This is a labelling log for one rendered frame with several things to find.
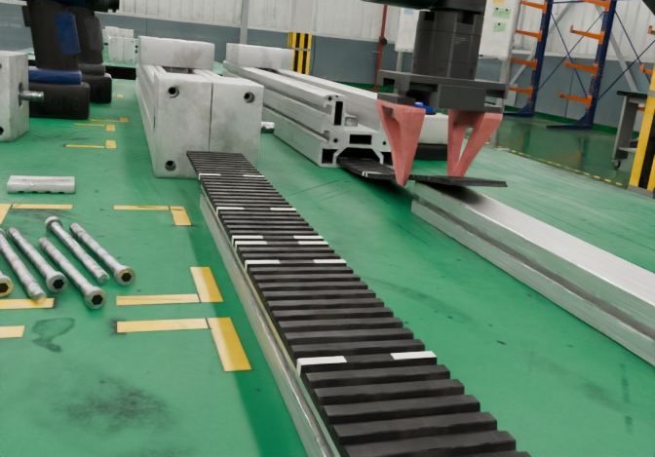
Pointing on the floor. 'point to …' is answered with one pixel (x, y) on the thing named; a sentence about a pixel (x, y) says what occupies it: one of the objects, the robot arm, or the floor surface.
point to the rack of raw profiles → (571, 59)
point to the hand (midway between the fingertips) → (428, 176)
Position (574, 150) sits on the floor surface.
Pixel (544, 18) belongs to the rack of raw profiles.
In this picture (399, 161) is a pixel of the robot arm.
